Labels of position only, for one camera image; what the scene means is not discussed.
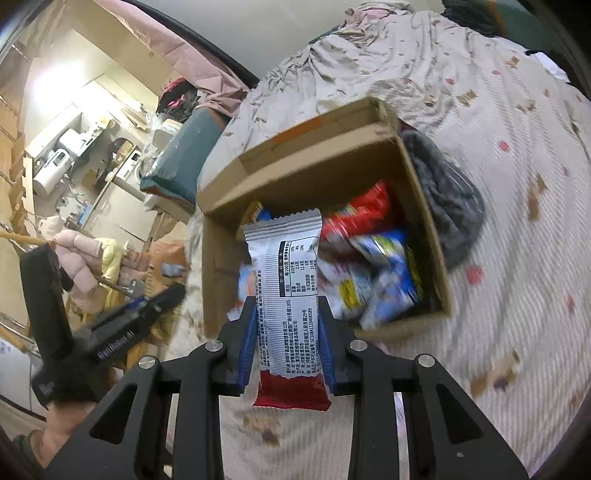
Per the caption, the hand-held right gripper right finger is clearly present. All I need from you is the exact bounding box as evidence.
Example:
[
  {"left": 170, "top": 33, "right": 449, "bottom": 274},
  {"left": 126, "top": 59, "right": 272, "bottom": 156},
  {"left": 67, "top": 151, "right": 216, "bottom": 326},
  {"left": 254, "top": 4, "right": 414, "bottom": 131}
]
[{"left": 318, "top": 295, "right": 529, "bottom": 480}]

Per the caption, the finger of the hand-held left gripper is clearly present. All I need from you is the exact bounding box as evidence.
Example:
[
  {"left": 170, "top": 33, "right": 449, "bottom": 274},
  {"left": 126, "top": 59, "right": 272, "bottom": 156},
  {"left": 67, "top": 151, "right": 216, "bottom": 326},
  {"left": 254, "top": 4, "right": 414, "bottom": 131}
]
[{"left": 95, "top": 282, "right": 186, "bottom": 330}]

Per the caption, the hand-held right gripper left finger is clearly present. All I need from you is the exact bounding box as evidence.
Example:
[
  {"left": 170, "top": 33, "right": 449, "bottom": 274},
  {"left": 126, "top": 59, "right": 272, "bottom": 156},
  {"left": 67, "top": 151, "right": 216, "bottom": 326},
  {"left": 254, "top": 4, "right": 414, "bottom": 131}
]
[{"left": 46, "top": 295, "right": 259, "bottom": 480}]

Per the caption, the white snack bar red end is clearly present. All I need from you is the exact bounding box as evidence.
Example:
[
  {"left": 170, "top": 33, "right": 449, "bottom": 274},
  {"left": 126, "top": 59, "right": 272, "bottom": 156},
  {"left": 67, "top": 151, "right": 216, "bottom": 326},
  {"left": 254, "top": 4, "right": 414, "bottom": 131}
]
[{"left": 241, "top": 208, "right": 332, "bottom": 411}]

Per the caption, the blue snack packet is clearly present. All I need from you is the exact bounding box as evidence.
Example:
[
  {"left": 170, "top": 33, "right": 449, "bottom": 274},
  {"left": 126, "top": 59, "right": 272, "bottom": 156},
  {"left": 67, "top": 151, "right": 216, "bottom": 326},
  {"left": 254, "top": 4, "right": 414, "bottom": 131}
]
[{"left": 351, "top": 230, "right": 421, "bottom": 330}]

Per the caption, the yellow snack packet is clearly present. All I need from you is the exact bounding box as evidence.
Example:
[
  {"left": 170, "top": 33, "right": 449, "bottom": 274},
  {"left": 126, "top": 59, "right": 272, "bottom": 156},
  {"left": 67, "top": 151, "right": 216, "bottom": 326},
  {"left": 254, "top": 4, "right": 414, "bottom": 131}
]
[{"left": 245, "top": 200, "right": 273, "bottom": 227}]

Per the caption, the bright red snack packet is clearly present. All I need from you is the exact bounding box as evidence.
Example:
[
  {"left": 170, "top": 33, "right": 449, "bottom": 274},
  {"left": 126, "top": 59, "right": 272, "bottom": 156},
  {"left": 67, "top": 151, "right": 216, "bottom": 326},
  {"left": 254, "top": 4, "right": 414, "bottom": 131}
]
[{"left": 321, "top": 181, "right": 393, "bottom": 245}]

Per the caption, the brown cardboard box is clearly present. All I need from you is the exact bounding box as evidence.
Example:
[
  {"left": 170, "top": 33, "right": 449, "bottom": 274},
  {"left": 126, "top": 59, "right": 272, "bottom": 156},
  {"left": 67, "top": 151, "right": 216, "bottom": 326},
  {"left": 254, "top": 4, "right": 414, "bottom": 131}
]
[{"left": 196, "top": 96, "right": 455, "bottom": 342}]

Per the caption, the person's left forearm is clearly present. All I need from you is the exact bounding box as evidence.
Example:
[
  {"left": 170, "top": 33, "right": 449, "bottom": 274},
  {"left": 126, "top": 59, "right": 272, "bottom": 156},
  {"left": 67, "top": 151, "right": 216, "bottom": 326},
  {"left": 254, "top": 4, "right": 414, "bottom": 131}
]
[{"left": 11, "top": 431, "right": 49, "bottom": 476}]

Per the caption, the person's left hand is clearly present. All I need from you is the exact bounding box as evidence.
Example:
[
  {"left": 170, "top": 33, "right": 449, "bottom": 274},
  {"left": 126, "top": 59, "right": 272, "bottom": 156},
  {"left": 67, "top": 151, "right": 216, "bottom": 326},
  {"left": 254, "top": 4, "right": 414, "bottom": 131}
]
[{"left": 41, "top": 399, "right": 100, "bottom": 469}]

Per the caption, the pink padded jacket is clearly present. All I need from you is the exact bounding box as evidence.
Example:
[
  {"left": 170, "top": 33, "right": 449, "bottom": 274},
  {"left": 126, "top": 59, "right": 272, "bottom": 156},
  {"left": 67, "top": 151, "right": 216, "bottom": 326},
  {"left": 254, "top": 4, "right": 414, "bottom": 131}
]
[{"left": 39, "top": 215, "right": 123, "bottom": 315}]

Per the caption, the red and white snack packet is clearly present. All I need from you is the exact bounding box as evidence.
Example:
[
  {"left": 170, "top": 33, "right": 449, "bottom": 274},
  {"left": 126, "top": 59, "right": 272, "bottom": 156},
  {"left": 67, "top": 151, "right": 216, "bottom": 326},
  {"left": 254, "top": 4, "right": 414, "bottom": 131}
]
[{"left": 318, "top": 256, "right": 370, "bottom": 321}]

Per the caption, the white washing machine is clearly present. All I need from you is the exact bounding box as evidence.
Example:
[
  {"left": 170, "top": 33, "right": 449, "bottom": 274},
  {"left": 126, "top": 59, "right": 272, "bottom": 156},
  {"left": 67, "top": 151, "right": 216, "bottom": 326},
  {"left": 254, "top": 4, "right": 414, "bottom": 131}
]
[{"left": 115, "top": 148, "right": 151, "bottom": 195}]

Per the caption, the white appliance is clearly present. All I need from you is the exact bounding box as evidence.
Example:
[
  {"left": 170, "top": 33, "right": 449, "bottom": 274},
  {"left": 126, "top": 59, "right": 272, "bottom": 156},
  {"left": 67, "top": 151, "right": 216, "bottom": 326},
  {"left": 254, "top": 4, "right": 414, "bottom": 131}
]
[{"left": 32, "top": 129, "right": 84, "bottom": 197}]

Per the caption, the teal cushion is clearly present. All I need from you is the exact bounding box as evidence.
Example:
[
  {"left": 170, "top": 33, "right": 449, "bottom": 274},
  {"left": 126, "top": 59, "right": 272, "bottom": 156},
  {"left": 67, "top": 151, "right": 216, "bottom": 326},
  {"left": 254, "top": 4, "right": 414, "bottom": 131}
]
[{"left": 140, "top": 108, "right": 232, "bottom": 204}]

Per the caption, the dark grey cloth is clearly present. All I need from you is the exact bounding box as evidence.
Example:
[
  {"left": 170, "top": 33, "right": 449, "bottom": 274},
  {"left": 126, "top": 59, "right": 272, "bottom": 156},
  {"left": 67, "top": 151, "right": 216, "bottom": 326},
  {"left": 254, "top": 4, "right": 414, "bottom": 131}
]
[{"left": 399, "top": 131, "right": 485, "bottom": 271}]

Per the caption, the dark clothes pile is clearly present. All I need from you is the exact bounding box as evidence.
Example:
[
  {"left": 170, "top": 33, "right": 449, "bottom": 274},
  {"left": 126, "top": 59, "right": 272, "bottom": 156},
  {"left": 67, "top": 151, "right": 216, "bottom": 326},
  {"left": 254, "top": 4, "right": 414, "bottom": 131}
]
[{"left": 157, "top": 76, "right": 204, "bottom": 116}]

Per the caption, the pink curtain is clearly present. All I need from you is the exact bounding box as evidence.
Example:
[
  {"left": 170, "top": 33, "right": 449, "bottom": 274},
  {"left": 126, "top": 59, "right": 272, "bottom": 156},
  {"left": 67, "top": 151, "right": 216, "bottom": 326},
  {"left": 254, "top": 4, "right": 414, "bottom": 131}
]
[{"left": 95, "top": 0, "right": 259, "bottom": 121}]

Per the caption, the teal pillow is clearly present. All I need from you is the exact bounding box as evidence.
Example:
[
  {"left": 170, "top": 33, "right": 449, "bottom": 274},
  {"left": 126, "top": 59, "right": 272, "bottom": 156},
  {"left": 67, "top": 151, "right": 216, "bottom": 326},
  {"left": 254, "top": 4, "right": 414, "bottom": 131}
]
[{"left": 441, "top": 0, "right": 532, "bottom": 35}]

